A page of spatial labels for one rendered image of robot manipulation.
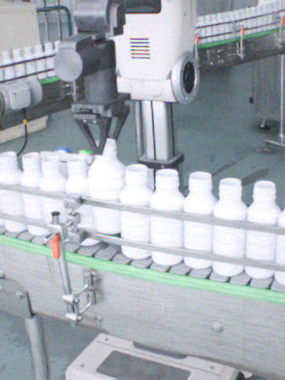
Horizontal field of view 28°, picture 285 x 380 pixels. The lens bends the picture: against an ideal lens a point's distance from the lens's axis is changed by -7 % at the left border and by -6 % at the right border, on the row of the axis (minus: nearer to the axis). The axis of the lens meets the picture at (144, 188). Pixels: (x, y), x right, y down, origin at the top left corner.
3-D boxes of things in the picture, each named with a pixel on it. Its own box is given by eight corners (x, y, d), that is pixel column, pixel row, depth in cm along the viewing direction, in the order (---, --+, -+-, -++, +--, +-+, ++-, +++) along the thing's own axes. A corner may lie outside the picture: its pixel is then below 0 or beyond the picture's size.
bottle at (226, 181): (249, 264, 103) (253, 178, 97) (238, 280, 99) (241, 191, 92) (220, 259, 106) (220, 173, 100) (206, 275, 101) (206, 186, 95)
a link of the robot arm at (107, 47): (120, 35, 100) (93, 35, 102) (100, 40, 94) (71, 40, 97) (122, 71, 102) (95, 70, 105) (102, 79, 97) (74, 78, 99)
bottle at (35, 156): (54, 236, 119) (44, 158, 113) (27, 237, 118) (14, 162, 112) (56, 223, 124) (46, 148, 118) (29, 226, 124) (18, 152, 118)
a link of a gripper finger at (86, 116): (129, 148, 108) (126, 98, 104) (108, 161, 102) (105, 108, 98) (97, 145, 111) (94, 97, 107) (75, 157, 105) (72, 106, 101)
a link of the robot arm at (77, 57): (125, 2, 96) (82, 2, 100) (88, 8, 87) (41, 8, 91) (128, 69, 101) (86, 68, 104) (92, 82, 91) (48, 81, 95)
